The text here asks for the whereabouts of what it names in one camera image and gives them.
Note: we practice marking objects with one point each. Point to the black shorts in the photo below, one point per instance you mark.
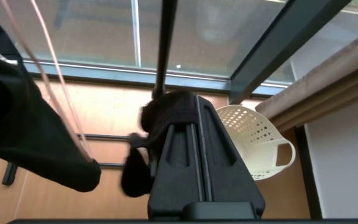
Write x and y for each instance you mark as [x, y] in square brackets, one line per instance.
[20, 130]

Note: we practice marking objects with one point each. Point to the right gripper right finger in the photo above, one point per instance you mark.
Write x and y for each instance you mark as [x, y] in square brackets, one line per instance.
[228, 183]

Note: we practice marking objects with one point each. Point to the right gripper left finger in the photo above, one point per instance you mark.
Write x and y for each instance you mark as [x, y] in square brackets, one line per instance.
[176, 183]

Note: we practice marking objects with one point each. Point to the beige curtain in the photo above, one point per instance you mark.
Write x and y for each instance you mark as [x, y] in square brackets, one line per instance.
[322, 84]

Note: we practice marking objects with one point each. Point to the white laundry basket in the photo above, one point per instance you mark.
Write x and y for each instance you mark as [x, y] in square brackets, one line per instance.
[253, 140]

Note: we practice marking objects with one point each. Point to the black garment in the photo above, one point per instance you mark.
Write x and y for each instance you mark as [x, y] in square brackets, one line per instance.
[172, 109]

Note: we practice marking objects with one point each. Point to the window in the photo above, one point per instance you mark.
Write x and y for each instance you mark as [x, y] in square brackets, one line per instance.
[213, 37]

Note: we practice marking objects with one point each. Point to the pink clothes hanger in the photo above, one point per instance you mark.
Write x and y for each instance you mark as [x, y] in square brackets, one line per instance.
[53, 62]

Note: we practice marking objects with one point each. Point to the black clothes rack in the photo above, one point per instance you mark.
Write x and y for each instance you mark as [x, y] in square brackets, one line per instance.
[166, 46]

